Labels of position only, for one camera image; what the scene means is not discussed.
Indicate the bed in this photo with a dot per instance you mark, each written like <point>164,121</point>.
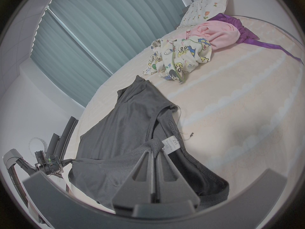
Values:
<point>238,104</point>

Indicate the black T-shirt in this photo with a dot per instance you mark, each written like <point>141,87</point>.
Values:
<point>124,132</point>

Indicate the blue-green curtain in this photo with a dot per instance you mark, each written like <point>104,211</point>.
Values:
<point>71,63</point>
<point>119,20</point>

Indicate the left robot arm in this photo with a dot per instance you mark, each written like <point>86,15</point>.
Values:
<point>13,157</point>

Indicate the white printed pyjama garment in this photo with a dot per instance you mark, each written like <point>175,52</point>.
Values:
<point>185,58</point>

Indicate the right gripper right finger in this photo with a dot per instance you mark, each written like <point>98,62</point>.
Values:
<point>183,194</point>

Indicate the purple garment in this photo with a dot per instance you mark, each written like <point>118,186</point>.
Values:
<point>245,33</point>

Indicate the pink garment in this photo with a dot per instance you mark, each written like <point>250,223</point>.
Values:
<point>219,33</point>

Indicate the white printed pillow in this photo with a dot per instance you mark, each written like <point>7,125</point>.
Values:
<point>205,6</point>

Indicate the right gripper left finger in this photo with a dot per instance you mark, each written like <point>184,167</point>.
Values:
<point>127,194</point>

